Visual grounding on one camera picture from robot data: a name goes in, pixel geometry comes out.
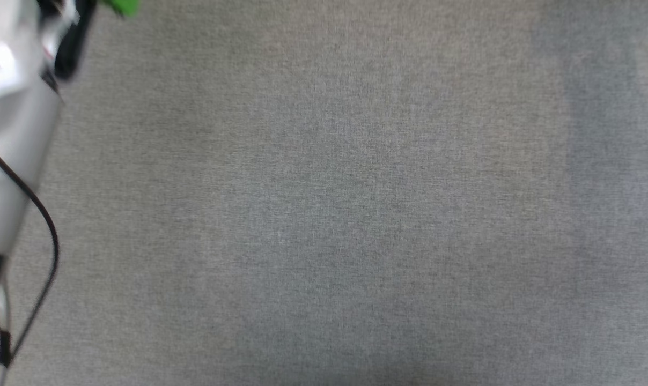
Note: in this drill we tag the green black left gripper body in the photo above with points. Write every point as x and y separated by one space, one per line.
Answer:
121 5

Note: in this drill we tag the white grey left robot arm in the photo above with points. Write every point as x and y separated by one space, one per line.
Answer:
13 134

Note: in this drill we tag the grey fabric sofa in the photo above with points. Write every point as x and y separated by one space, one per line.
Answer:
329 203

